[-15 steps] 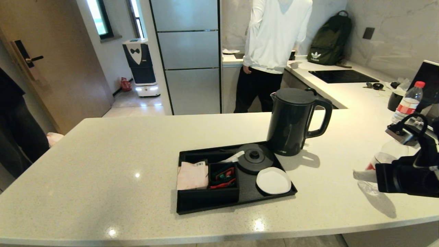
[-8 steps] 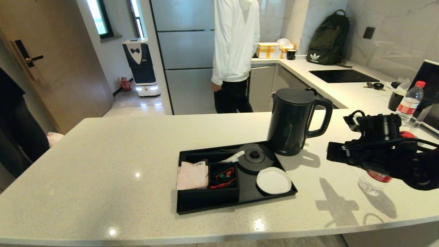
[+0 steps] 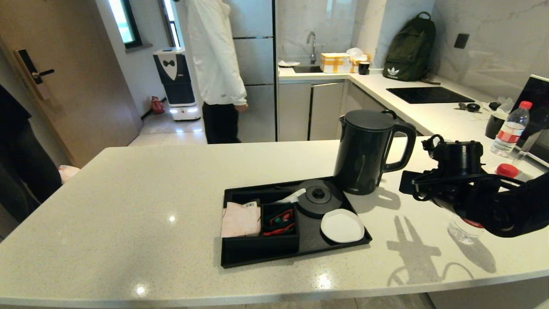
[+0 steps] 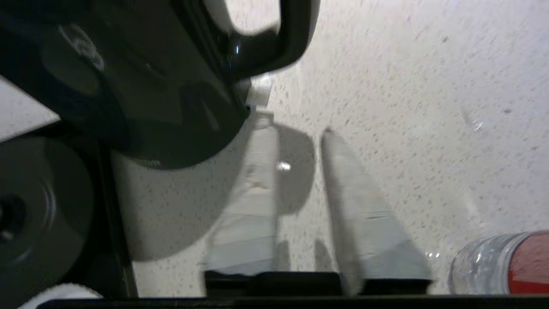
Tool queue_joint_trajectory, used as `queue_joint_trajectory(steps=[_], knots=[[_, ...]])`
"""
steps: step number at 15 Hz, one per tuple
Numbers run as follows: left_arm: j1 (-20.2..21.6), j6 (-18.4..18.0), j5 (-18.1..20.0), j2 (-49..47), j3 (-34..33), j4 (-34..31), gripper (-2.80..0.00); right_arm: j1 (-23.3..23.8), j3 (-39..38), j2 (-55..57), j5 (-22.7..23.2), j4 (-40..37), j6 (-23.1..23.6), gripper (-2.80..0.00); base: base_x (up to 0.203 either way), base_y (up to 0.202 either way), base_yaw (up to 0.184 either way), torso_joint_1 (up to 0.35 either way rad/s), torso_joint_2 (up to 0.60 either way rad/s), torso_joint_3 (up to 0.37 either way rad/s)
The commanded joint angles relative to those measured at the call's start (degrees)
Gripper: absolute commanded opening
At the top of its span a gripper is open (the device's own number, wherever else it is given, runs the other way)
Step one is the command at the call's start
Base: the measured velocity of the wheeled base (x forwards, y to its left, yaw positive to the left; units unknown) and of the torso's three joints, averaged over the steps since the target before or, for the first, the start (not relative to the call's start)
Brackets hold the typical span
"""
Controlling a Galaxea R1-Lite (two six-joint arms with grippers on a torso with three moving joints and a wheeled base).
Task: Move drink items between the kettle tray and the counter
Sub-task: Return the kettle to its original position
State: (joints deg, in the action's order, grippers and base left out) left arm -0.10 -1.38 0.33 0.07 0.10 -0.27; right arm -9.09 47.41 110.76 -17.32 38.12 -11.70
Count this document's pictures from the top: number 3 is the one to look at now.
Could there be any brown wooden door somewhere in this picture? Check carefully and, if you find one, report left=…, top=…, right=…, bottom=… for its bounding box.
left=0, top=0, right=145, bottom=169

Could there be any white sachet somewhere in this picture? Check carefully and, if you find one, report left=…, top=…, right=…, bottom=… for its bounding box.
left=274, top=188, right=308, bottom=204

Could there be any dark framed window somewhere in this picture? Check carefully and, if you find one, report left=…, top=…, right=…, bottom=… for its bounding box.
left=106, top=0, right=142, bottom=51
left=160, top=0, right=181, bottom=48

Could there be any black round kettle base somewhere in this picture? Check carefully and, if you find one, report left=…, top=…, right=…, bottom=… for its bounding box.
left=296, top=179, right=344, bottom=219

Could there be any black door lock handle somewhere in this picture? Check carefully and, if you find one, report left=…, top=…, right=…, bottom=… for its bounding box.
left=13, top=49, right=56, bottom=102

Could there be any delivery robot with bowtie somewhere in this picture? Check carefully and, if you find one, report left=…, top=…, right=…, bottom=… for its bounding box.
left=153, top=47, right=202, bottom=122

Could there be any white round saucer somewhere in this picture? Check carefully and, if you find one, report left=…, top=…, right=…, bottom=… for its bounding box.
left=320, top=209, right=365, bottom=244

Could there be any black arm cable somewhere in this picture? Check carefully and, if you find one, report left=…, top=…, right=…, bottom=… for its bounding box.
left=411, top=134, right=525, bottom=203

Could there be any person in white jacket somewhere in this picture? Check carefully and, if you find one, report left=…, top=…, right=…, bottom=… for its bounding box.
left=171, top=0, right=249, bottom=145

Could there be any clear water bottle red label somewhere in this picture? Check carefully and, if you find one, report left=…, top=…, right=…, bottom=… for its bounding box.
left=448, top=163, right=519, bottom=245
left=489, top=101, right=533, bottom=158

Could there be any black serving tray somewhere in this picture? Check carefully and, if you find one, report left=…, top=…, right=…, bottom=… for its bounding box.
left=220, top=176, right=373, bottom=269

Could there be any cardboard box yellow tape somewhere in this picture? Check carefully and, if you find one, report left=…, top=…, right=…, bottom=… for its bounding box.
left=320, top=53, right=353, bottom=74

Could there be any black induction cooktop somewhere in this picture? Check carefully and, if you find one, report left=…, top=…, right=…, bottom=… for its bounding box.
left=386, top=87, right=475, bottom=105

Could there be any pink plastic bag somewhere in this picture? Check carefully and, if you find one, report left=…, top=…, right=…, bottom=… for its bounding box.
left=57, top=165, right=81, bottom=185

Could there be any black monitor screen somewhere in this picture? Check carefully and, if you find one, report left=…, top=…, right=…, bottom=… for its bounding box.
left=510, top=75, right=549, bottom=144

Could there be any grey kitchen cabinet unit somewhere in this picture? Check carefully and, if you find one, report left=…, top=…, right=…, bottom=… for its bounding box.
left=278, top=78, right=434, bottom=142

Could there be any chrome kitchen faucet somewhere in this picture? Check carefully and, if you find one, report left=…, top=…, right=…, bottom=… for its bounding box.
left=306, top=31, right=317, bottom=65

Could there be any black organizer box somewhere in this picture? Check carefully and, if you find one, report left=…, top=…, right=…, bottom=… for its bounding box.
left=222, top=192, right=301, bottom=259

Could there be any black electric kettle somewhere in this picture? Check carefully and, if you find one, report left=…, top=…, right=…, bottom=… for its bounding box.
left=333, top=109, right=417, bottom=196

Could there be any dark green backpack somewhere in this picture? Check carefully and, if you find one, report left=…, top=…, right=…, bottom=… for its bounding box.
left=383, top=12, right=441, bottom=85

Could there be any white plastic bag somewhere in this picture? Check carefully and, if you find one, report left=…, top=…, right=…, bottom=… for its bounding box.
left=346, top=48, right=372, bottom=73

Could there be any clear acrylic sign holder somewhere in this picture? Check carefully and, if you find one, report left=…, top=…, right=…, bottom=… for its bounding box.
left=513, top=129, right=549, bottom=168

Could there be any steel refrigerator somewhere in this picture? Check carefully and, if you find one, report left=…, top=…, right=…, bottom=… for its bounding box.
left=227, top=0, right=278, bottom=143

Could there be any pink napkin pack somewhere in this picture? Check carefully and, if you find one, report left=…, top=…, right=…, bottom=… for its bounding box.
left=221, top=201, right=262, bottom=238

